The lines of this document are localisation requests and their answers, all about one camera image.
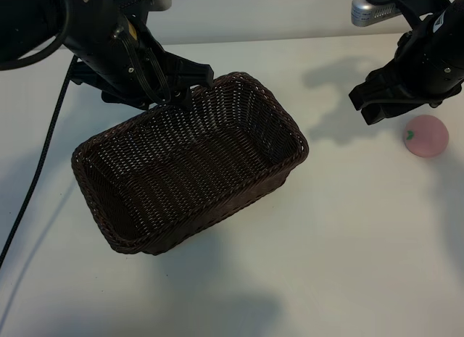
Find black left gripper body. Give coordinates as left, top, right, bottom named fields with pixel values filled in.
left=63, top=0, right=173, bottom=112

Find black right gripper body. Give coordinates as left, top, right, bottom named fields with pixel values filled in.
left=389, top=23, right=464, bottom=108

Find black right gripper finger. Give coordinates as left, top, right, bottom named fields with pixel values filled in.
left=348, top=68, right=407, bottom=112
left=360, top=92, right=421, bottom=126

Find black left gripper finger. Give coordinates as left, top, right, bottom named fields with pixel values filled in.
left=162, top=48, right=215, bottom=88
left=168, top=86, right=195, bottom=113

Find pink peach with green leaf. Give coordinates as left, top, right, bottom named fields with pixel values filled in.
left=402, top=114, right=450, bottom=158

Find dark brown wicker basket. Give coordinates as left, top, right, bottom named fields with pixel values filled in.
left=71, top=71, right=310, bottom=257

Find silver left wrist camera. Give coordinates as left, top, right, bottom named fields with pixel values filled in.
left=144, top=0, right=173, bottom=12

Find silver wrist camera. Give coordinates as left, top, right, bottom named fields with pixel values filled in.
left=350, top=0, right=403, bottom=27
left=144, top=0, right=173, bottom=12

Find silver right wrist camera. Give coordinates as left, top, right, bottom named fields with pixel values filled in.
left=350, top=0, right=403, bottom=27

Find smooth black cable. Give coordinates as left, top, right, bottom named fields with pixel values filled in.
left=0, top=0, right=72, bottom=72

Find black braided cable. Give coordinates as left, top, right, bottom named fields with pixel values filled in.
left=0, top=56, right=80, bottom=269

